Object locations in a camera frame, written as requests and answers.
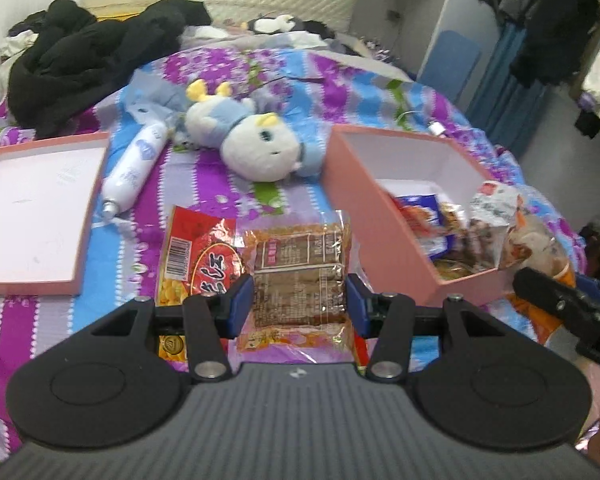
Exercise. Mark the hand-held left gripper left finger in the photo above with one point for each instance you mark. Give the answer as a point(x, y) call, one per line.
point(240, 305)

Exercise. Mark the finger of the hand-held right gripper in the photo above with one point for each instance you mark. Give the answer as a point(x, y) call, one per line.
point(592, 289)
point(550, 292)

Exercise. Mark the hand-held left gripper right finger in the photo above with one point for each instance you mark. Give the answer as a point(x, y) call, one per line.
point(359, 305)

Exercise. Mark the silver clear snack packet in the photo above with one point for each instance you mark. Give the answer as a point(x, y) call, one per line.
point(540, 240)

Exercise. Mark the clear brown snack packet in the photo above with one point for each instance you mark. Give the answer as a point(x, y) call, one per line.
point(295, 265)

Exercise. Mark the red yellow snack packet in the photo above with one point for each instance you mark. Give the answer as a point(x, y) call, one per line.
point(200, 250)

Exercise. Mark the pink cardboard box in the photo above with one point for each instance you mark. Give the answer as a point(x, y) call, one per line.
point(380, 230)

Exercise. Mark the blue white snack packet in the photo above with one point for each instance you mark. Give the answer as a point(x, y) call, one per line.
point(420, 210)

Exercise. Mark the white blue plush toy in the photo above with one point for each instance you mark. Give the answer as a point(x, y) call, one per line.
point(260, 140)

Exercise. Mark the white spray bottle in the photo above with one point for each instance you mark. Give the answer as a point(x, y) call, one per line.
point(135, 170)

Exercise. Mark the blue curtain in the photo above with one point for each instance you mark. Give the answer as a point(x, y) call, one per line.
point(497, 95)

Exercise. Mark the floral bed sheet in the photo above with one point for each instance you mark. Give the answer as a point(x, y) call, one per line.
point(290, 95)

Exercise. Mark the pink box lid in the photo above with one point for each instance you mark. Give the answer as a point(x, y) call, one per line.
point(35, 210)

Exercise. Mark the light blue plastic bag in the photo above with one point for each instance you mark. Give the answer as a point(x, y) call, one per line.
point(152, 95)

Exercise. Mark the blue padded chair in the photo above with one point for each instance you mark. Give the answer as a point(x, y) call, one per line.
point(450, 67)

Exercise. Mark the hanging black coat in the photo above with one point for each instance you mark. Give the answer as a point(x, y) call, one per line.
point(555, 30)

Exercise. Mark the black white penguin plush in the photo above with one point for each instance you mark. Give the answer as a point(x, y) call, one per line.
point(272, 24)

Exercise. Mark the black jacket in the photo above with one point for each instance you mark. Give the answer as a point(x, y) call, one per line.
point(90, 60)

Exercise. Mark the white wardrobe cabinet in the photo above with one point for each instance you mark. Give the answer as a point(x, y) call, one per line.
point(405, 5)

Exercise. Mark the pile of clothes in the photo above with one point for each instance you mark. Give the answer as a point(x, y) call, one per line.
point(22, 37)

